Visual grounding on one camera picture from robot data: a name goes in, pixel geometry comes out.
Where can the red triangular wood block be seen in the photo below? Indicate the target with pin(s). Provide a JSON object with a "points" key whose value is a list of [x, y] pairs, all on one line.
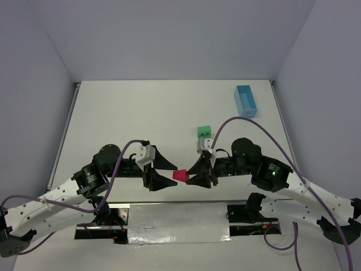
{"points": [[181, 175]]}

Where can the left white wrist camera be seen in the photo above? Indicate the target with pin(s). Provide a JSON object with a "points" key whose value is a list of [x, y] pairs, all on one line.
{"points": [[145, 155]]}

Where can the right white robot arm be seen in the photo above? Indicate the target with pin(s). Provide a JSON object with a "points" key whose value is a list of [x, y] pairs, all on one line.
{"points": [[334, 216]]}

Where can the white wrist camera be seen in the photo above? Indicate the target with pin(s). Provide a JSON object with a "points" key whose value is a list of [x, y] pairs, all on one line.
{"points": [[205, 144], [145, 155]]}

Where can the silver tape sheet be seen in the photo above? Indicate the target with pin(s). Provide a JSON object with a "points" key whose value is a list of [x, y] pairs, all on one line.
{"points": [[178, 223]]}

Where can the light green rectangular block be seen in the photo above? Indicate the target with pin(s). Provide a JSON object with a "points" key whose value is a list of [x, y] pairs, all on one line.
{"points": [[204, 131]]}

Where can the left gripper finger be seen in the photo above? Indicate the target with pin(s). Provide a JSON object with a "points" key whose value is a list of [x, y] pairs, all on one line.
{"points": [[161, 163], [156, 182]]}

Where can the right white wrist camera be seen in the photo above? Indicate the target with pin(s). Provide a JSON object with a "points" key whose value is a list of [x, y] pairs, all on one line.
{"points": [[205, 144]]}

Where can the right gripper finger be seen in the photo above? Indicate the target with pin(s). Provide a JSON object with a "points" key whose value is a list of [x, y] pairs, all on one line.
{"points": [[202, 164], [201, 179]]}

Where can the aluminium mounting rail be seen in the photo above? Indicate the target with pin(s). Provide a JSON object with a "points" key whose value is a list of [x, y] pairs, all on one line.
{"points": [[115, 226]]}

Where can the left table edge rail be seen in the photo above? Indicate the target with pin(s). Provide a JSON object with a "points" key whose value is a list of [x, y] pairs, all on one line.
{"points": [[63, 136]]}

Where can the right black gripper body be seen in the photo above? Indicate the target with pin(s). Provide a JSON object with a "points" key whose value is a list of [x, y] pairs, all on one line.
{"points": [[210, 171]]}

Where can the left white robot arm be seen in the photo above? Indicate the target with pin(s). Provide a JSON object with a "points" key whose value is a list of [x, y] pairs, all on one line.
{"points": [[82, 199]]}

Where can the blue plastic box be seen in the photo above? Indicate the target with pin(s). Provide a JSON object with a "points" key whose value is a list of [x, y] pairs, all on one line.
{"points": [[245, 102]]}

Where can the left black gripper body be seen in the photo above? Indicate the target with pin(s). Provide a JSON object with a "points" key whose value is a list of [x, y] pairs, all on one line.
{"points": [[145, 175]]}

